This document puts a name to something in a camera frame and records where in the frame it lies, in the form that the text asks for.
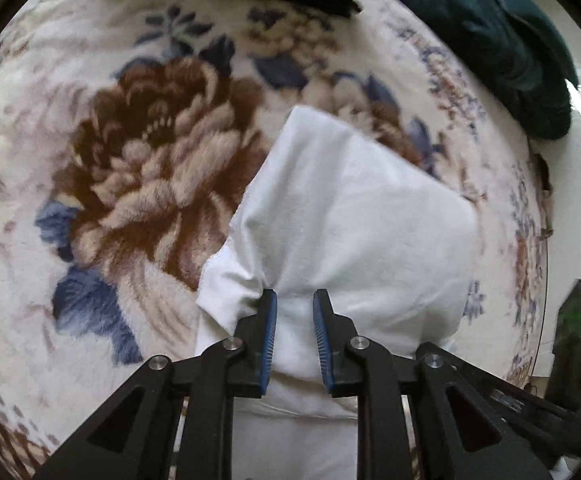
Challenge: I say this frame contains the white headboard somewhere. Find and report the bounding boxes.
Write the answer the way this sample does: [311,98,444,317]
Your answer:
[520,60,581,386]

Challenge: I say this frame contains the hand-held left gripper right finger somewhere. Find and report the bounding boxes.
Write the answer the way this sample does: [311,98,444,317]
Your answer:
[313,288,553,480]

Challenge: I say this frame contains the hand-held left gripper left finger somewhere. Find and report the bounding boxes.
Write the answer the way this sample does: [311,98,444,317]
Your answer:
[33,288,278,480]

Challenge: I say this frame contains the dark teal quilt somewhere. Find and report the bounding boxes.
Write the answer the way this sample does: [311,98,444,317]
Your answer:
[370,0,580,141]

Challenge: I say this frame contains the floral plush blanket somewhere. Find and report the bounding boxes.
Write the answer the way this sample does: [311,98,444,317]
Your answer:
[0,0,551,478]

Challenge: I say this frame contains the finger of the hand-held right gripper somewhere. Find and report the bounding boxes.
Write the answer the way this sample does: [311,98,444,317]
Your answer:
[417,341,581,458]

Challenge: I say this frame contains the white t-shirt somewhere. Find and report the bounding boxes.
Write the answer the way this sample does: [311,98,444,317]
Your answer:
[195,105,481,480]

